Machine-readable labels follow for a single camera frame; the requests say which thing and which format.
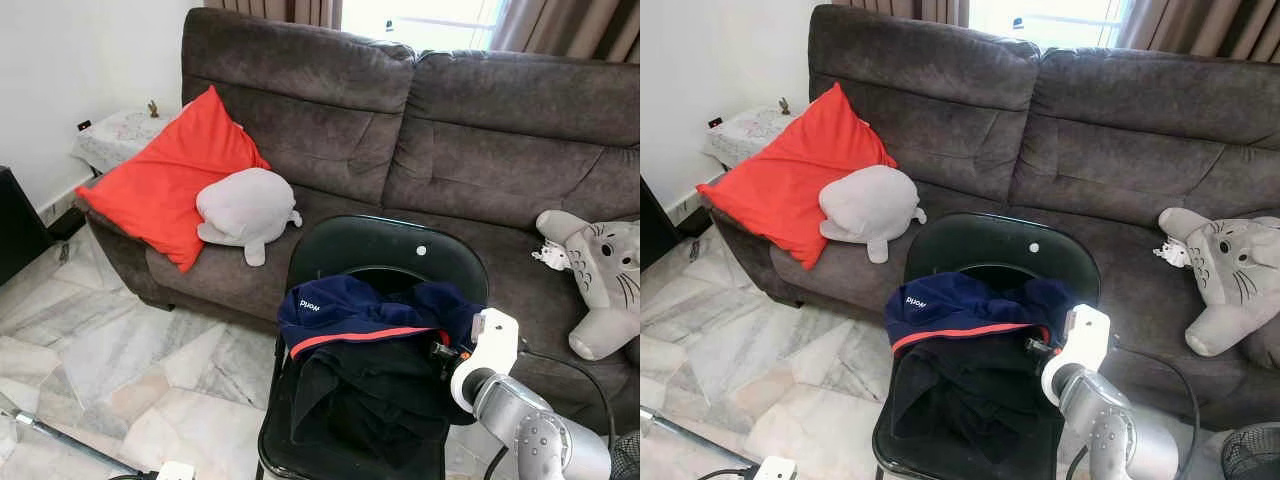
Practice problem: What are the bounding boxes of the grey totoro plush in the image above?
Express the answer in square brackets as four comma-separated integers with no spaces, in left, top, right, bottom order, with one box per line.
[1158,207,1280,358]
[535,210,641,361]

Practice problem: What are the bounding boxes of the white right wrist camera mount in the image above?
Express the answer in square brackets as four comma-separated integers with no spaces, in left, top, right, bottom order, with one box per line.
[1040,304,1113,406]
[450,307,521,413]

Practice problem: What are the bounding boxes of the black shirt white print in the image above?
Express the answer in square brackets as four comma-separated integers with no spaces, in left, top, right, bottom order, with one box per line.
[288,335,463,473]
[888,332,1051,471]

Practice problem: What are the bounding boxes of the bright window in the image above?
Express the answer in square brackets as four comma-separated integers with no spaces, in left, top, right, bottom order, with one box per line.
[968,0,1136,49]
[340,0,509,53]

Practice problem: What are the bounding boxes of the grey seal plush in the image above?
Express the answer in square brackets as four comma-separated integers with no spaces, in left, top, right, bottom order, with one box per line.
[818,165,928,264]
[195,167,303,267]

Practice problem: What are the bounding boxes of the red pillow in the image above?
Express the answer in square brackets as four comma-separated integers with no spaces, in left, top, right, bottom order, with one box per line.
[697,82,898,271]
[75,85,273,273]

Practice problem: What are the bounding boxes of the side table white lace cloth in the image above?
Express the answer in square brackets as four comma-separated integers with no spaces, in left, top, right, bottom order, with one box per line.
[703,103,806,171]
[72,105,181,176]

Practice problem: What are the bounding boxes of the brown curtain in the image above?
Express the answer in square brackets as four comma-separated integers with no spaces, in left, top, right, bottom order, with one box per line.
[1115,0,1280,63]
[835,0,971,28]
[490,0,641,63]
[205,0,343,29]

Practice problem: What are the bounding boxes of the black low cabinet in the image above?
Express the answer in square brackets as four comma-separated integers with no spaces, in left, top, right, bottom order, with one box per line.
[0,165,86,288]
[640,178,713,271]

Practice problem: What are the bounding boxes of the brown fabric sofa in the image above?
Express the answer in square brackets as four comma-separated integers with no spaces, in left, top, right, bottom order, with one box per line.
[705,4,1280,431]
[75,8,641,436]

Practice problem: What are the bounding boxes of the black plastic chair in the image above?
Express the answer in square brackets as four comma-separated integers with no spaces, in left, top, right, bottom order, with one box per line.
[872,211,1101,480]
[257,214,491,480]

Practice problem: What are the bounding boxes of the navy polo shirt red stripe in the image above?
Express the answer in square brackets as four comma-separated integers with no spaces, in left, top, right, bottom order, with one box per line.
[884,271,1086,359]
[277,274,486,361]

